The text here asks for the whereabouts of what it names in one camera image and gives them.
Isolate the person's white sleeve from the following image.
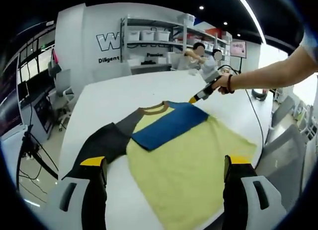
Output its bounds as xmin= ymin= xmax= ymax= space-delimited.
xmin=299 ymin=31 xmax=318 ymax=58

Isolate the dark red bead bracelet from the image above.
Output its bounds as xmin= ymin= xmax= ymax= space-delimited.
xmin=227 ymin=74 xmax=236 ymax=94

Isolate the grey mesh office chair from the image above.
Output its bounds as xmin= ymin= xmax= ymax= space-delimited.
xmin=263 ymin=124 xmax=309 ymax=191

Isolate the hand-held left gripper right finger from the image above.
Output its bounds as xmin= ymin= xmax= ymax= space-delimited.
xmin=223 ymin=154 xmax=286 ymax=230

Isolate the white office chair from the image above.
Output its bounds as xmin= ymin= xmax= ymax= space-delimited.
xmin=48 ymin=68 xmax=75 ymax=131

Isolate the black computer monitor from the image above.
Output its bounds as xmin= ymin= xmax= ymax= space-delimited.
xmin=17 ymin=80 xmax=30 ymax=101

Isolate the person's right hand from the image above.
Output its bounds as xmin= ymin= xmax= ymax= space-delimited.
xmin=216 ymin=74 xmax=235 ymax=95

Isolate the yellow blue grey garment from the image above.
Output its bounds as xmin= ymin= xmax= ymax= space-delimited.
xmin=61 ymin=100 xmax=258 ymax=227

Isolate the white storage bin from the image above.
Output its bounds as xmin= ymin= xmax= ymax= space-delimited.
xmin=141 ymin=30 xmax=156 ymax=41
xmin=156 ymin=30 xmax=171 ymax=42
xmin=126 ymin=28 xmax=141 ymax=41

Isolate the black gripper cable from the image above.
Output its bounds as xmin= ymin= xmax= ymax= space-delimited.
xmin=218 ymin=64 xmax=267 ymax=145

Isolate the metal storage shelf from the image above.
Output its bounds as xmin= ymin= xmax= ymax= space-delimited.
xmin=120 ymin=13 xmax=234 ymax=70

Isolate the black tripod stand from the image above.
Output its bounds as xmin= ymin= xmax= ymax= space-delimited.
xmin=17 ymin=124 xmax=59 ymax=181

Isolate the black device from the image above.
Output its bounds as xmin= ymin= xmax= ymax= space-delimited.
xmin=252 ymin=87 xmax=268 ymax=101

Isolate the hanging pink grey bag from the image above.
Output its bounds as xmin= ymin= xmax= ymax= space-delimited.
xmin=51 ymin=47 xmax=62 ymax=72

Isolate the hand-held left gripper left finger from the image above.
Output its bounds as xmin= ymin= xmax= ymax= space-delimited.
xmin=47 ymin=155 xmax=109 ymax=230

